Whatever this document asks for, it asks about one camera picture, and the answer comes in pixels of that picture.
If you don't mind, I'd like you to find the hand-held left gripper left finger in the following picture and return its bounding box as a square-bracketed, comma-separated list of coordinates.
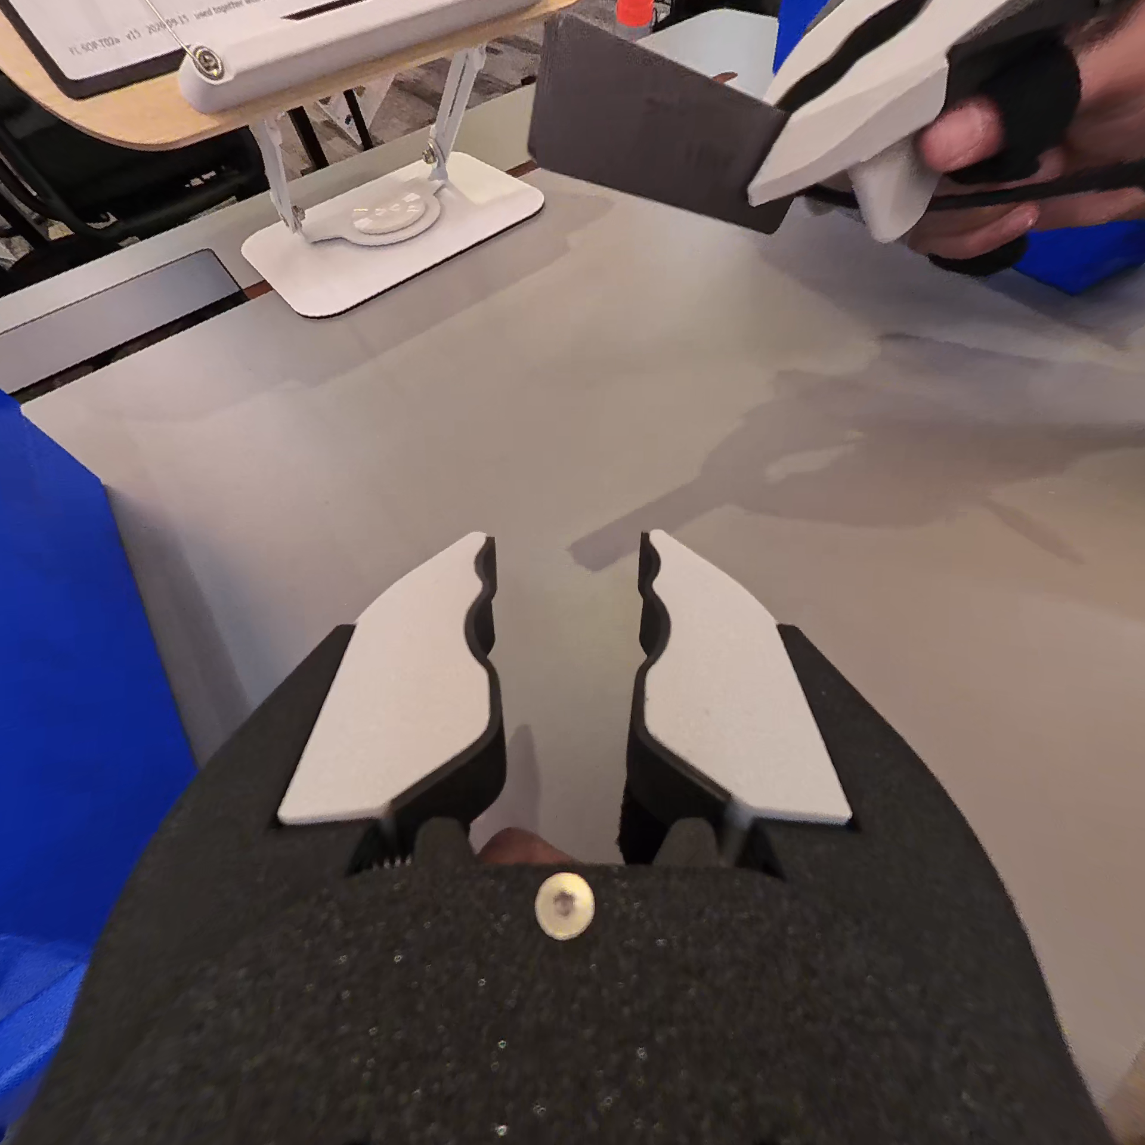
[277, 532, 510, 827]

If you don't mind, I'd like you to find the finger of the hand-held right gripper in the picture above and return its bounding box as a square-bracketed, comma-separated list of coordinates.
[765, 0, 931, 114]
[747, 0, 1017, 209]

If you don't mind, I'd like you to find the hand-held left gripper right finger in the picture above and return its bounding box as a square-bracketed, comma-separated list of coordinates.
[617, 528, 855, 865]

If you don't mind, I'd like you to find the grey usb hub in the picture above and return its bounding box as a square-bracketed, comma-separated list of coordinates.
[527, 14, 1145, 236]

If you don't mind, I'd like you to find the blue plastic bin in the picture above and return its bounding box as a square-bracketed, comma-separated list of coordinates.
[0, 389, 200, 1129]
[773, 0, 1145, 296]

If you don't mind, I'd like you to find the printed instruction sheet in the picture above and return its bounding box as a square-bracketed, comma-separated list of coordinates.
[0, 0, 377, 102]

